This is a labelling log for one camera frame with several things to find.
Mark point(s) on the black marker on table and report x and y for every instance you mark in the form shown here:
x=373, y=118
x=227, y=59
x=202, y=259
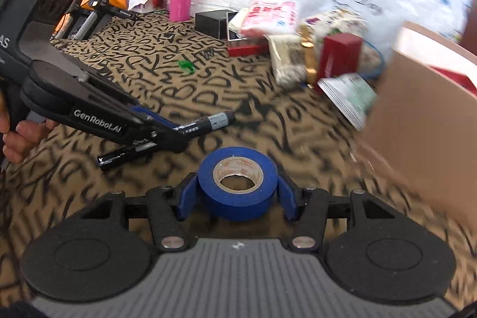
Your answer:
x=124, y=155

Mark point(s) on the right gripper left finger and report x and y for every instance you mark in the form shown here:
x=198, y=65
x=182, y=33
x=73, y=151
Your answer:
x=167, y=207

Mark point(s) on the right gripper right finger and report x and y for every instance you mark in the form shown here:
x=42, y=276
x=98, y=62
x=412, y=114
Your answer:
x=307, y=209

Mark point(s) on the green plastic clip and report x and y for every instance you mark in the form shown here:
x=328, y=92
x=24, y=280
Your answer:
x=186, y=66

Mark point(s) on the small red box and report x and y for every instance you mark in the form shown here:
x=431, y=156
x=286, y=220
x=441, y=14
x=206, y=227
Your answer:
x=340, y=55

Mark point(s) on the large cardboard box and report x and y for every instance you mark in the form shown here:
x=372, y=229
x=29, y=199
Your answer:
x=421, y=129

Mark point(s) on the person's left hand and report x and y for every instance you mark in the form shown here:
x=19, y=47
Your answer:
x=17, y=144

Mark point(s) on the black device with screen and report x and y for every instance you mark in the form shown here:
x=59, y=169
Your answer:
x=94, y=16

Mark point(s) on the small black box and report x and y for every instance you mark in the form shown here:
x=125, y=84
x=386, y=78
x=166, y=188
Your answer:
x=214, y=23

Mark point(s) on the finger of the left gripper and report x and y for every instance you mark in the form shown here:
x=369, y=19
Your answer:
x=151, y=119
x=163, y=139

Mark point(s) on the floral drawstring pouch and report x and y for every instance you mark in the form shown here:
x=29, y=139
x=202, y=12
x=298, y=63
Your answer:
x=336, y=21

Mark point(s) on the bag of white beads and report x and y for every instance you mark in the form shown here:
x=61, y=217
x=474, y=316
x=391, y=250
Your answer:
x=293, y=60

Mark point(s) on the blue tape roll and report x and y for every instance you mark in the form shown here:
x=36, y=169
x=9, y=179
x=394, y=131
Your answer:
x=237, y=183

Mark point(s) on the stack of cards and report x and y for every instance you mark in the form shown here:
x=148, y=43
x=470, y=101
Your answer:
x=351, y=95

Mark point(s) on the grey cap black marker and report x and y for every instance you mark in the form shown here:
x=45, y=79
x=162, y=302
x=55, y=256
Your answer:
x=206, y=125

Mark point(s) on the pink tissue pack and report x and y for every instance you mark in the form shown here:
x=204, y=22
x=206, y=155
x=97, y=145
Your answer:
x=270, y=17

